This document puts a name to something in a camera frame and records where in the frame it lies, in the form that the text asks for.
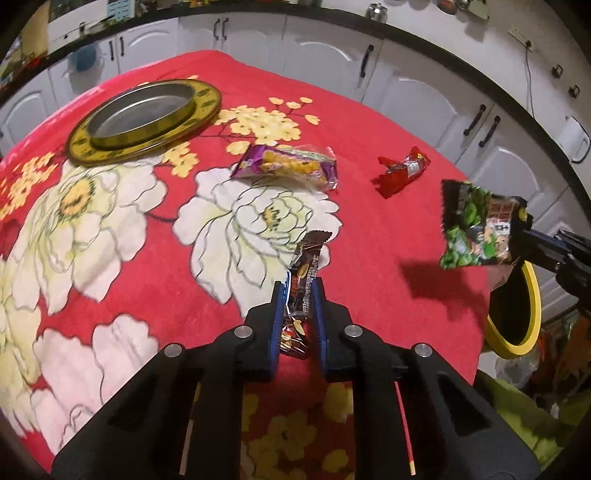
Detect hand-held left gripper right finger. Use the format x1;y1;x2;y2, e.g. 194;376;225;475
311;276;541;480

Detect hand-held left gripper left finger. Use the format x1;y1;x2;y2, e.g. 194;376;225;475
51;281;289;480

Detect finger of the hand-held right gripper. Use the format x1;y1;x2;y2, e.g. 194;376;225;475
555;264;591;320
512;226;591;269

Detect yellow-rimmed trash bin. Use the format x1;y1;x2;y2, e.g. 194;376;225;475
485;260;542;361

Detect brown chocolate bar wrapper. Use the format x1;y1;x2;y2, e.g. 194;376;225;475
279;229;334;360

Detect green snack packet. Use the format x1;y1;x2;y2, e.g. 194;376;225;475
438;179;533;271

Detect clear plastic bag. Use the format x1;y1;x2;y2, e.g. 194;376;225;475
495;318;591;417

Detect white electric kettle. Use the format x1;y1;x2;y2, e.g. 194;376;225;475
558;115;590;164

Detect red floral blanket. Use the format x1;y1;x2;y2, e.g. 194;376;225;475
0;50;496;480

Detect green garment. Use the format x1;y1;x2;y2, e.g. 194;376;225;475
475;369;591;468

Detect red snack wrapper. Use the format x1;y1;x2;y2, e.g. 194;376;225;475
376;146;431;199

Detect purple snack packet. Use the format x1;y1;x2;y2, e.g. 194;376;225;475
230;143;341;191

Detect row of white cabinet doors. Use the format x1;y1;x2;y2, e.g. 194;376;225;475
0;16;591;324

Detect hanging kitchen utensils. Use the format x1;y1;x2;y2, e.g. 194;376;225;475
434;0;491;21

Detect gold-rimmed round tin lid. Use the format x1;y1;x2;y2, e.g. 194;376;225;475
65;79;222;168

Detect blue hanging scrubber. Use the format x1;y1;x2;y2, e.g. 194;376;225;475
69;45;98;73

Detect black power cable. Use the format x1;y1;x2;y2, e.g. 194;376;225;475
523;43;537;119

